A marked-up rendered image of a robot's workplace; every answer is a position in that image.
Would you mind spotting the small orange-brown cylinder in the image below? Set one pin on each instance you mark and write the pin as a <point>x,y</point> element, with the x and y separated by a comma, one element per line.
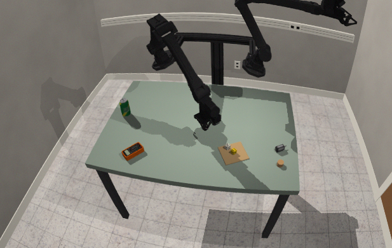
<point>280,163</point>

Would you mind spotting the orange multimeter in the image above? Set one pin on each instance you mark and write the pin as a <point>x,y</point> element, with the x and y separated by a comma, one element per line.
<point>133,151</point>

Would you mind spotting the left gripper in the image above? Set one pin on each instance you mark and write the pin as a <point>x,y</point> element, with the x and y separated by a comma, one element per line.
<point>341,19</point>

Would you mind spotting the tan flat mat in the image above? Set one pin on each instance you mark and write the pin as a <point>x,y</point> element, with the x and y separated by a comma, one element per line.
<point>229,158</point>

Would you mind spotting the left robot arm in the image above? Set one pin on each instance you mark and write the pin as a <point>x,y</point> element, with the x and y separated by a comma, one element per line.
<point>263,53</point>

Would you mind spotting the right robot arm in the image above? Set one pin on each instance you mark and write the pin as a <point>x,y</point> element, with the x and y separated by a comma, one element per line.
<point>200,91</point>

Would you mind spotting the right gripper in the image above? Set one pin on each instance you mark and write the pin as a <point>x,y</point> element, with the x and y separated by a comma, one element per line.
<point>201,121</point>

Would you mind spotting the green soda can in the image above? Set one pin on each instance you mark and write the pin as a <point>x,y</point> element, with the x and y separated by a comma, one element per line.
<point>125,108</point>

